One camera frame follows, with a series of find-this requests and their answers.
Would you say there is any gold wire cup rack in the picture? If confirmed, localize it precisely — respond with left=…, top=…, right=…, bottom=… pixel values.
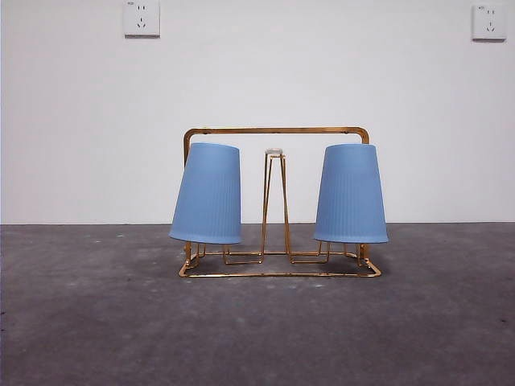
left=178, top=126, right=383, bottom=279

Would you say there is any white wall socket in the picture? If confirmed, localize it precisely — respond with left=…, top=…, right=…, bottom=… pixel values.
left=123, top=0, right=161, bottom=39
left=472, top=4, right=508, bottom=42

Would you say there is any blue ribbed plastic cup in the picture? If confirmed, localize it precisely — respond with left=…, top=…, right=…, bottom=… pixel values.
left=167, top=142, right=243, bottom=245
left=313, top=143, right=390, bottom=245

